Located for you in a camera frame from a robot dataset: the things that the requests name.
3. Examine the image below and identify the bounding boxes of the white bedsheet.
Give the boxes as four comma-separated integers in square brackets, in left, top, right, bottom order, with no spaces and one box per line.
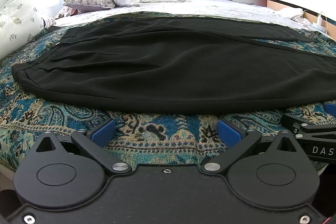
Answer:
[54,0,330,31]

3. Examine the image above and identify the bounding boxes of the wooden bed side rail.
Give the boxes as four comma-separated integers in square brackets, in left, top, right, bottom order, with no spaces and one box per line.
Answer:
[267,0,336,23]

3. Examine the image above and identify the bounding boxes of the white charger with cable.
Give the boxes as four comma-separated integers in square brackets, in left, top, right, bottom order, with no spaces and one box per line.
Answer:
[310,12,330,36]

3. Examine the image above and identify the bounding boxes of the crumpled white cloth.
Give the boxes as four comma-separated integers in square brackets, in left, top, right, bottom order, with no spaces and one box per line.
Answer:
[278,7,305,21]

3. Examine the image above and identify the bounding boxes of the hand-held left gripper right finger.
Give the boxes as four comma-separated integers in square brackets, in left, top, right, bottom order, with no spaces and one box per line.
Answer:
[203,119,303,175]

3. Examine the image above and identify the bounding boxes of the pale floral duvet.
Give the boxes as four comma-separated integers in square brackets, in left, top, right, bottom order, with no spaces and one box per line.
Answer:
[0,0,46,61]

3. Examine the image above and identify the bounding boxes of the blue paisley blanket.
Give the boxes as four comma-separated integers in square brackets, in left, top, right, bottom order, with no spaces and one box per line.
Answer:
[0,11,336,177]

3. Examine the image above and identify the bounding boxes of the small patterned cushion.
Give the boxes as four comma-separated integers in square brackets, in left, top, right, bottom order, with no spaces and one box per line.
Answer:
[55,6,79,20]

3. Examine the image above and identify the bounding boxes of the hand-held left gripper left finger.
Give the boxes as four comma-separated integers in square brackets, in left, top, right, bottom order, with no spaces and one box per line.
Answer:
[34,119,132,175]

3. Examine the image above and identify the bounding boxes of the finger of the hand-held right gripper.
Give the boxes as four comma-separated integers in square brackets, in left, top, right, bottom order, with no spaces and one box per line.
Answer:
[281,113,336,138]
[324,102,336,117]

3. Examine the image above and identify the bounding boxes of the black pants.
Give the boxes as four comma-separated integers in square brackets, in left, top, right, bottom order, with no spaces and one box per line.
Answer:
[12,17,336,115]

